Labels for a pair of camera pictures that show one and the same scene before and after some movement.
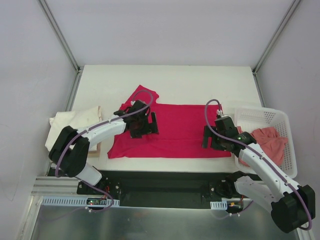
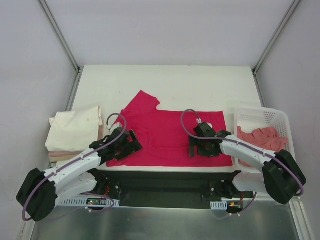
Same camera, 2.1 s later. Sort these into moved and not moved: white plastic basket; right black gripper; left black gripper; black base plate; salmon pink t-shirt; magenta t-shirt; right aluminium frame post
Moved: left black gripper; right black gripper; magenta t-shirt
Not moved: black base plate; right aluminium frame post; salmon pink t-shirt; white plastic basket
